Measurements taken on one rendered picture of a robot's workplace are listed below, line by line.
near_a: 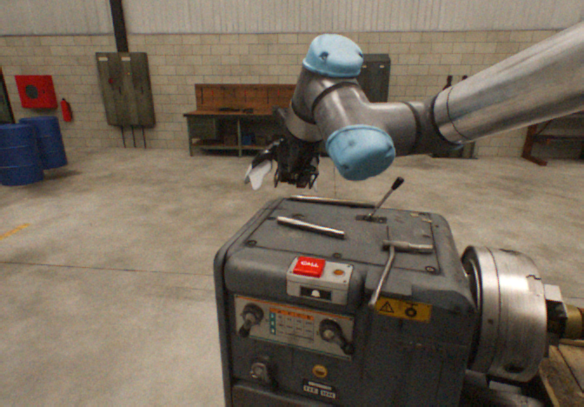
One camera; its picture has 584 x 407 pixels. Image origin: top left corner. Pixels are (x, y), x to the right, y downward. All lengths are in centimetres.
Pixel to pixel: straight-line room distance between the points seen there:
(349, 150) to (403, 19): 720
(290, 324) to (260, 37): 693
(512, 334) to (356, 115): 66
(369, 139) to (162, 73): 785
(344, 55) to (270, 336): 69
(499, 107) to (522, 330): 61
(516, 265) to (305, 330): 52
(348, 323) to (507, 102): 59
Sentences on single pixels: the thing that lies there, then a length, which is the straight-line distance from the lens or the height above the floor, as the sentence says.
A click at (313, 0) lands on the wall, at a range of 753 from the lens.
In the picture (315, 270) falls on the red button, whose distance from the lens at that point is 74.
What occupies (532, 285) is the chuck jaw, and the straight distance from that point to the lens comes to 96.
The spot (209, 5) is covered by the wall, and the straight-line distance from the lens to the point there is 787.
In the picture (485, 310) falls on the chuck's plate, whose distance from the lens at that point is 91.
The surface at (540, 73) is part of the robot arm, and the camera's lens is 39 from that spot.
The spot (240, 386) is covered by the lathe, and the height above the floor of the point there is 86.
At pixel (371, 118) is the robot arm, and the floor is 161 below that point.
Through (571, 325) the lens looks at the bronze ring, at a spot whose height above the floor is 110.
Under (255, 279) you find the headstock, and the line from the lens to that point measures 79.
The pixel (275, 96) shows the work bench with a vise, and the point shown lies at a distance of 740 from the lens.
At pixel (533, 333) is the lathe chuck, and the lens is 94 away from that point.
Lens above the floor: 166
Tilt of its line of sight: 19 degrees down
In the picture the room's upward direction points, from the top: straight up
